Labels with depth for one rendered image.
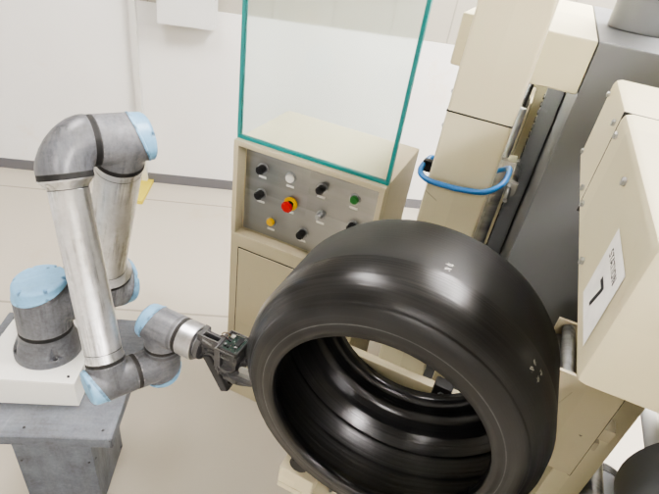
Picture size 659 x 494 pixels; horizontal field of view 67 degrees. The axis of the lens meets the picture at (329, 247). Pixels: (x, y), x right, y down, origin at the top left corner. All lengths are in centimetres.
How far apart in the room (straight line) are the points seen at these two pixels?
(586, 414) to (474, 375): 53
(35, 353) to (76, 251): 57
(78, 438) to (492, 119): 139
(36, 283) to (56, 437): 45
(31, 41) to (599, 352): 388
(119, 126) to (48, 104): 295
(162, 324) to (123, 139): 44
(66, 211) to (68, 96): 291
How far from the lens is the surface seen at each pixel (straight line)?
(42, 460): 207
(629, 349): 48
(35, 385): 173
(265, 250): 186
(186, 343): 123
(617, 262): 50
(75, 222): 121
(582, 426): 133
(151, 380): 136
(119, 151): 122
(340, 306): 81
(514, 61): 101
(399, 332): 79
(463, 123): 105
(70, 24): 392
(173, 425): 241
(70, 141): 119
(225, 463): 229
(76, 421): 173
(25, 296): 161
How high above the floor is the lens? 195
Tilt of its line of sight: 34 degrees down
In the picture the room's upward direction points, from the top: 10 degrees clockwise
